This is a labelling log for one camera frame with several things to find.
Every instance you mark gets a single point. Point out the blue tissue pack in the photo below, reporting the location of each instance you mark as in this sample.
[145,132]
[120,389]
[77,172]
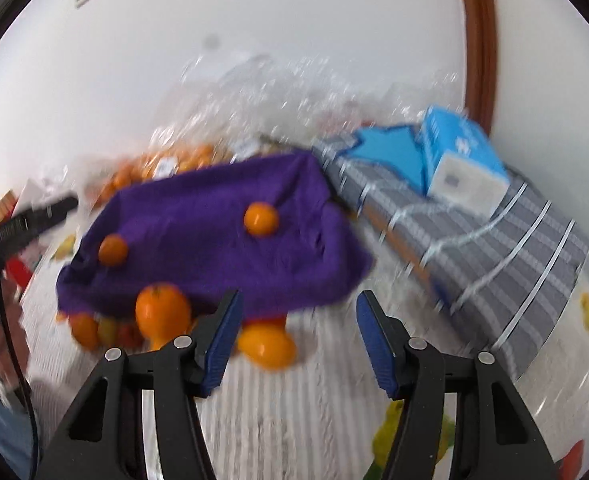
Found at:
[459,160]

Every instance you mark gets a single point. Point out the fruit print lace tablecloth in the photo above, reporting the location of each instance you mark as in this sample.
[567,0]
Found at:
[284,420]

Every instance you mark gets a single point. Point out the grey striped folded blanket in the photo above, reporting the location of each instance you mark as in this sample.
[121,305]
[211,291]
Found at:
[499,270]

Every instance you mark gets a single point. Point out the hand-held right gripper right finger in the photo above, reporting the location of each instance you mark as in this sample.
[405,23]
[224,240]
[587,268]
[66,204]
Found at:
[377,345]

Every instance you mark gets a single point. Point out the white plastic bag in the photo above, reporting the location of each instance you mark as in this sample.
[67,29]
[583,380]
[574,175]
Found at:
[34,190]

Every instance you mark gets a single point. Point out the clear bag of oranges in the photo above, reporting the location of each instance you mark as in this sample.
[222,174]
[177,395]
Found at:
[174,160]

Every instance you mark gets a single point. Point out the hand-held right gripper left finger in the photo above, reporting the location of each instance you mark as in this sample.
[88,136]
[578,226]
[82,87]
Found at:
[222,345]

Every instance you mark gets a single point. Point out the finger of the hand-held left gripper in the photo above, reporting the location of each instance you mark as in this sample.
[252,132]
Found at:
[29,220]

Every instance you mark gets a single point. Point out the purple cloth-lined tray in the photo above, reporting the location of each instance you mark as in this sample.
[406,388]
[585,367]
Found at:
[199,260]

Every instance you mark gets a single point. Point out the crumpled clear plastic wrap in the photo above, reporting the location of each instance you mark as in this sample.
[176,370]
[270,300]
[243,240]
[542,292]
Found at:
[274,105]

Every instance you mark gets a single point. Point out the large mandarin orange with stem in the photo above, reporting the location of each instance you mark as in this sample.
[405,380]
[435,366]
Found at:
[162,312]

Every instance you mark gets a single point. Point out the brown wooden door frame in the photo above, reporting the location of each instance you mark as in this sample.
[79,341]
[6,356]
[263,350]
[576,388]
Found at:
[477,35]

